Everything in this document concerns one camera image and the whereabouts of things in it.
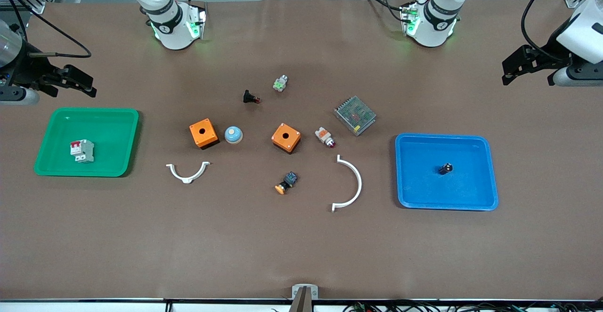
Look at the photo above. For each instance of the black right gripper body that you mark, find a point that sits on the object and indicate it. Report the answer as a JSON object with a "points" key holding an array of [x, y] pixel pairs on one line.
{"points": [[29, 70]]}

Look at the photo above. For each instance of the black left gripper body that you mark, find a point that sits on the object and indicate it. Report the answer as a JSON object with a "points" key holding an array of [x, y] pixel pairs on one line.
{"points": [[550, 53]]}

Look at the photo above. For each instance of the white red circuit breaker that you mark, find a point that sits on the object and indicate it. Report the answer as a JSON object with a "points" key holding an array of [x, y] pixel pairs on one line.
{"points": [[82, 151]]}

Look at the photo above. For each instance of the small black knob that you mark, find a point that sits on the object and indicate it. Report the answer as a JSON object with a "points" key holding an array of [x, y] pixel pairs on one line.
{"points": [[445, 168]]}

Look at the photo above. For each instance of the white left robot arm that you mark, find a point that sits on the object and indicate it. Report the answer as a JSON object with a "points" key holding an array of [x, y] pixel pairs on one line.
{"points": [[433, 29]]}

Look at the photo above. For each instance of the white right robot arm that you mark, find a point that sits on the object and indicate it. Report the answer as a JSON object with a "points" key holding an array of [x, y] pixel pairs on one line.
{"points": [[174, 34]]}

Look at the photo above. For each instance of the green plastic tray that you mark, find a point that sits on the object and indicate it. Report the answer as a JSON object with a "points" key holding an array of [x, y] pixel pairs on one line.
{"points": [[113, 133]]}

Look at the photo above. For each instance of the blue plastic tray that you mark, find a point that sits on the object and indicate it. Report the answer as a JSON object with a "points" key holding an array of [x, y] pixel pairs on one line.
{"points": [[424, 180]]}

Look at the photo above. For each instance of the blue white dome button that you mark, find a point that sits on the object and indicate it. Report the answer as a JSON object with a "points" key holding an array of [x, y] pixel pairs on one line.
{"points": [[233, 135]]}

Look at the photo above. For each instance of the metal mesh power supply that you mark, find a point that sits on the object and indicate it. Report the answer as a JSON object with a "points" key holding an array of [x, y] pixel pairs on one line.
{"points": [[354, 115]]}

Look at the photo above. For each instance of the black red indicator light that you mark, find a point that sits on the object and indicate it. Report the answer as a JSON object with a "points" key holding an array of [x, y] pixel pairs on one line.
{"points": [[248, 96]]}

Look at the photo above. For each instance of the red button orange white body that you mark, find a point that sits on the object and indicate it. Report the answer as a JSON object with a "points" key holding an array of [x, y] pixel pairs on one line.
{"points": [[323, 135]]}

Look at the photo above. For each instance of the orange cap push button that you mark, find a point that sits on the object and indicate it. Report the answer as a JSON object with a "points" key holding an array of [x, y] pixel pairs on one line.
{"points": [[288, 181]]}

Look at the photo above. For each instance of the orange button enclosure box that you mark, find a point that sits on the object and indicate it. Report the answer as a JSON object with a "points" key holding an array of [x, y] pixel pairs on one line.
{"points": [[210, 135], [292, 138]]}

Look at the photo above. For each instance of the small white curved bracket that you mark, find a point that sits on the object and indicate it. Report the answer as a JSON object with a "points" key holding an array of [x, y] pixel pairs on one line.
{"points": [[187, 179]]}

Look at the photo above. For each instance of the large white curved bracket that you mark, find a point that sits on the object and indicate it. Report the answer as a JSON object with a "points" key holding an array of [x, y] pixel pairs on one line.
{"points": [[359, 184]]}

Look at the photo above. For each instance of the green white push switch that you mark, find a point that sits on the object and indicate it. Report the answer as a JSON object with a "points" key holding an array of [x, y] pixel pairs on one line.
{"points": [[281, 84]]}

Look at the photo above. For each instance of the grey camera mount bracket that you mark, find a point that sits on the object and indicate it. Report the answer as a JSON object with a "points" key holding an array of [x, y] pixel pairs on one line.
{"points": [[297, 293]]}

